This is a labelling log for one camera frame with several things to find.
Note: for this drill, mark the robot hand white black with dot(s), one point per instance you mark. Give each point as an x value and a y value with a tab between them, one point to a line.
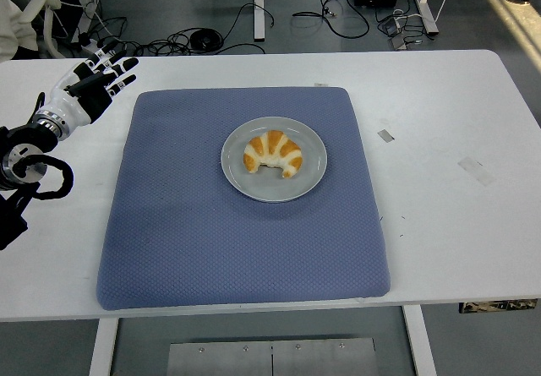
72	103

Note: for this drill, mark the croissant bread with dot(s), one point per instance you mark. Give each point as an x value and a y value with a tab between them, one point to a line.
270	143

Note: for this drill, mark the white power strip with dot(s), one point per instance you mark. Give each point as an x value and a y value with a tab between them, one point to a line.
83	43

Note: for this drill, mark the white cloth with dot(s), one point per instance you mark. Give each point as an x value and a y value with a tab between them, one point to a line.
17	25

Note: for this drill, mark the blue quilted mat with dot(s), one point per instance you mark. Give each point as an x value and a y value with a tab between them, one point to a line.
211	245

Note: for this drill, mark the grey round plate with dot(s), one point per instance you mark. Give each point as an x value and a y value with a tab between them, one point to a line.
253	186

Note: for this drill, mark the white table leg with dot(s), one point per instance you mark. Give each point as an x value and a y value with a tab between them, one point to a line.
420	342
103	346

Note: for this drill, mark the small clear tape piece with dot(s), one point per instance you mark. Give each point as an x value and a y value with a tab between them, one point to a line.
321	85

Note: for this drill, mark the grey tape piece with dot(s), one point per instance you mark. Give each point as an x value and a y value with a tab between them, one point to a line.
386	135

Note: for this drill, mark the grey foot pedal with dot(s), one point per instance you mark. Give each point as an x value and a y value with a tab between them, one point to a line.
391	26

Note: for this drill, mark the white desk leg with foot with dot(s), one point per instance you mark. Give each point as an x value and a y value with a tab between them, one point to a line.
427	4

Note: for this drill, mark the large clear tape piece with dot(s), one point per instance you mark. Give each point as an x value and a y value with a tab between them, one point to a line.
475	170

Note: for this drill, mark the white chair frame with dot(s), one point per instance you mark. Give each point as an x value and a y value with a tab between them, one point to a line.
48	4

